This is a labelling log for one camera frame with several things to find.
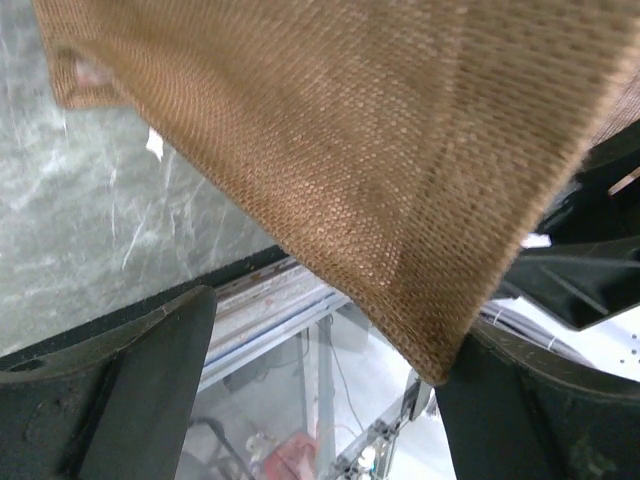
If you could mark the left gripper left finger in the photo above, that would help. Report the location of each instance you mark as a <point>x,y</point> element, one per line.
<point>113,406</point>

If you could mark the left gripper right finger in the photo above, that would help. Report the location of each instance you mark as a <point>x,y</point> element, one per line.
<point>513,410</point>

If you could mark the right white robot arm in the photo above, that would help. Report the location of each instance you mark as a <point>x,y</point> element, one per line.
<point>574,288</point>

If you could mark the aluminium mounting rail frame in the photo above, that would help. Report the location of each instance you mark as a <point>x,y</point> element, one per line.
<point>298,384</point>

